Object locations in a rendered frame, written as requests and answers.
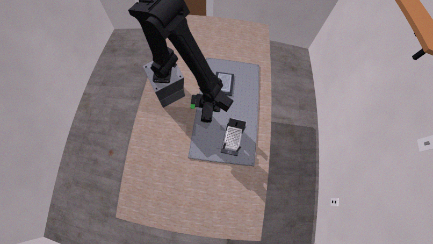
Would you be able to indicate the translucent white well plate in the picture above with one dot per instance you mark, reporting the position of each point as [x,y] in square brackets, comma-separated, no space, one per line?
[226,80]

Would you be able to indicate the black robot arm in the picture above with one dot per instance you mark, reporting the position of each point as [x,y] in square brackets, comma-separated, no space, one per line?
[161,19]

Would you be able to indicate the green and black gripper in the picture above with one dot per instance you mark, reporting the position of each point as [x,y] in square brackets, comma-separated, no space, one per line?
[195,100]

